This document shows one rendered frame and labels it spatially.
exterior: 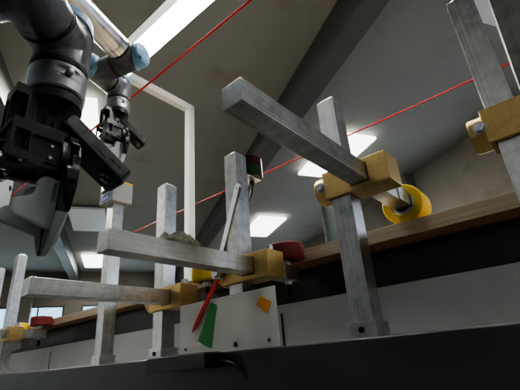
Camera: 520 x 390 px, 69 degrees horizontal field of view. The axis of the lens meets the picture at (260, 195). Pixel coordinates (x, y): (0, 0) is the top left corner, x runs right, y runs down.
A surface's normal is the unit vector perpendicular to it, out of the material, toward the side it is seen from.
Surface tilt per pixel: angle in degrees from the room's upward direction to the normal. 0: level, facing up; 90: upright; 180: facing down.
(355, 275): 90
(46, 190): 93
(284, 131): 180
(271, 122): 180
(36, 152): 90
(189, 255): 90
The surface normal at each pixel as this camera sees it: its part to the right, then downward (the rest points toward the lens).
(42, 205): 0.76, -0.26
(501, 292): -0.65, -0.25
